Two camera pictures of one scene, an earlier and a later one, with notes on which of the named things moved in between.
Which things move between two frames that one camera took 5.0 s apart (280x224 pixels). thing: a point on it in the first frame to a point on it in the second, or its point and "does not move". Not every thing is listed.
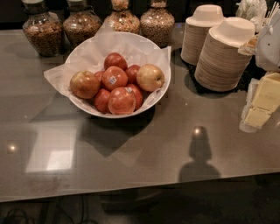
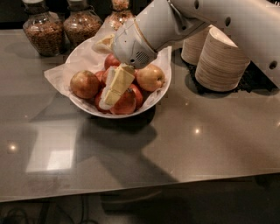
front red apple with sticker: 122,101 does not move
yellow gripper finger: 262,101 to 117,79
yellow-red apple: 84,84 does not move
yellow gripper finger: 249,47 to 104,45
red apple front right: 138,96 does not move
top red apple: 115,59 does not move
